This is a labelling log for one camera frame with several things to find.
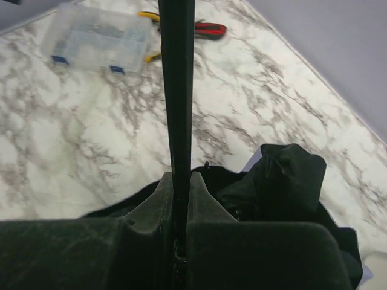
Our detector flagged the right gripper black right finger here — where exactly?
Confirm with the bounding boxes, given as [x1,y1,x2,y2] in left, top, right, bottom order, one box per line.
[186,172,351,289]

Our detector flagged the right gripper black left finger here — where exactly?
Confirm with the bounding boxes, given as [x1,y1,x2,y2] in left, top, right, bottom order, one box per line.
[1,172,174,289]

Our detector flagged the lilac umbrella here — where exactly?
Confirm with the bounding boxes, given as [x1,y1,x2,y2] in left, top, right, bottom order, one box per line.
[91,1,363,289]

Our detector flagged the clear plastic screw box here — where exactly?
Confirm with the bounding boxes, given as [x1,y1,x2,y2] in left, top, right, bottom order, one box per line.
[40,3,152,75]

